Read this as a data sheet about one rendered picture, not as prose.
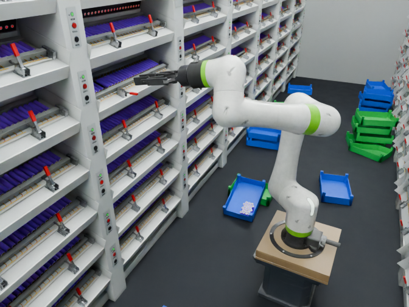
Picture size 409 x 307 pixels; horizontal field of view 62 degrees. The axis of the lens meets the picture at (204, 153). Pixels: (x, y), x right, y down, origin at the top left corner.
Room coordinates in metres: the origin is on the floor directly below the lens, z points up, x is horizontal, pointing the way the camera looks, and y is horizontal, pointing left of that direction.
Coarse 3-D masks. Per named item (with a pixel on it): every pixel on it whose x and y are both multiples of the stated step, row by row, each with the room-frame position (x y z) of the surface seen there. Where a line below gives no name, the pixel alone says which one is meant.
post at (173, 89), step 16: (144, 0) 1.82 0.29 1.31; (160, 0) 1.78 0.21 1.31; (176, 16) 1.77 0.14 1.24; (176, 32) 1.77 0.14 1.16; (160, 48) 1.79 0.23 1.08; (176, 48) 1.76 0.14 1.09; (176, 96) 1.76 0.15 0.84; (176, 128) 1.76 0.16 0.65; (176, 160) 1.76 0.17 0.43; (176, 208) 1.77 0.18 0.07
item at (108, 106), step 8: (128, 56) 1.67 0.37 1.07; (152, 56) 1.81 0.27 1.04; (160, 56) 1.79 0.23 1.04; (112, 64) 1.56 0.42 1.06; (160, 64) 1.77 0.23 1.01; (168, 64) 1.76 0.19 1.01; (176, 64) 1.75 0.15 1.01; (104, 88) 1.39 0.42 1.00; (128, 88) 1.45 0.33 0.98; (136, 88) 1.47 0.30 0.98; (144, 88) 1.49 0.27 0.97; (152, 88) 1.56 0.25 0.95; (112, 96) 1.35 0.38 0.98; (120, 96) 1.36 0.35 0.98; (128, 96) 1.38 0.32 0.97; (136, 96) 1.44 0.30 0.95; (104, 104) 1.27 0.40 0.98; (112, 104) 1.29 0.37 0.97; (120, 104) 1.33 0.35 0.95; (128, 104) 1.40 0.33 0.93; (104, 112) 1.24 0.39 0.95; (112, 112) 1.29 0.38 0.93
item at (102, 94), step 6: (156, 66) 1.70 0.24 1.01; (162, 66) 1.72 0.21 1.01; (144, 72) 1.59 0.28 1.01; (150, 72) 1.62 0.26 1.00; (132, 78) 1.50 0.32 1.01; (120, 84) 1.42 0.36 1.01; (126, 84) 1.45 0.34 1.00; (102, 90) 1.33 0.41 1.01; (108, 90) 1.34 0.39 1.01; (114, 90) 1.38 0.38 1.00; (96, 96) 1.27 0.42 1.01; (102, 96) 1.30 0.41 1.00
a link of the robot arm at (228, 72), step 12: (204, 60) 1.16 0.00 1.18; (216, 60) 1.12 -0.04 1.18; (228, 60) 1.09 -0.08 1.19; (240, 60) 1.11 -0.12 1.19; (204, 72) 1.11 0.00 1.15; (216, 72) 1.09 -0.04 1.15; (228, 72) 1.07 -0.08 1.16; (240, 72) 1.08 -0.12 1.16; (204, 84) 1.12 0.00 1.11; (216, 84) 1.08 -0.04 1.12; (228, 84) 1.05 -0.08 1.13; (240, 84) 1.07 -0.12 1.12
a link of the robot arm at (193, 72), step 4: (196, 60) 1.17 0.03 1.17; (200, 60) 1.17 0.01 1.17; (192, 64) 1.16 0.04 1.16; (196, 64) 1.15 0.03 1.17; (200, 64) 1.14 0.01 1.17; (188, 68) 1.15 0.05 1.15; (192, 68) 1.14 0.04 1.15; (196, 68) 1.13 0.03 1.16; (200, 68) 1.13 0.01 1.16; (188, 72) 1.14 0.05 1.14; (192, 72) 1.13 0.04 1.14; (196, 72) 1.12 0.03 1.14; (200, 72) 1.12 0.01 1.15; (188, 76) 1.13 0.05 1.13; (192, 76) 1.13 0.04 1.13; (196, 76) 1.12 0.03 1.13; (200, 76) 1.12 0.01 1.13; (188, 80) 1.13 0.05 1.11; (192, 80) 1.13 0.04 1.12; (196, 80) 1.12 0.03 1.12; (200, 80) 1.12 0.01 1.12; (192, 84) 1.13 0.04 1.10; (196, 84) 1.13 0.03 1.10; (200, 84) 1.12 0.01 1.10; (200, 88) 1.16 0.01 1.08
